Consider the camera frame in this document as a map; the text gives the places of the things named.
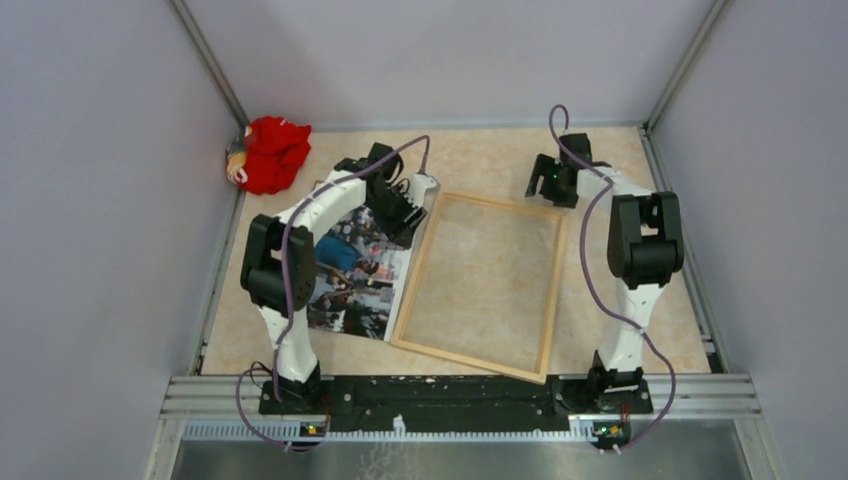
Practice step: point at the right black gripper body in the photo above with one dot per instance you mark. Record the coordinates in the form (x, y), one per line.
(551, 189)

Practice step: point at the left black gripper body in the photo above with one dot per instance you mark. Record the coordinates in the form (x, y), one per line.
(392, 209)

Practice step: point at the printed photo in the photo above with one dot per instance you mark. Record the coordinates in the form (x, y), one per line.
(360, 278)

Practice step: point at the wooden picture frame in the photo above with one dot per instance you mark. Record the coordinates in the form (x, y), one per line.
(484, 285)

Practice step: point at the transparent plastic sheet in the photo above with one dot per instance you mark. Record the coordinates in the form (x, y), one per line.
(484, 278)

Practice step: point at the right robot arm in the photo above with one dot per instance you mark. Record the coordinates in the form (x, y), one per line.
(644, 250)

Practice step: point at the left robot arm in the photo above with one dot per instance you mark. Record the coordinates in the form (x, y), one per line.
(279, 267)

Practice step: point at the red crumpled cloth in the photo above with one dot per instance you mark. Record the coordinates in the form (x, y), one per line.
(267, 155)

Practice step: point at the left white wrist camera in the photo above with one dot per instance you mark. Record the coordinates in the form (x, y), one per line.
(419, 186)

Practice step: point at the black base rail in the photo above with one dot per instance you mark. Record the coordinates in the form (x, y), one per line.
(451, 403)

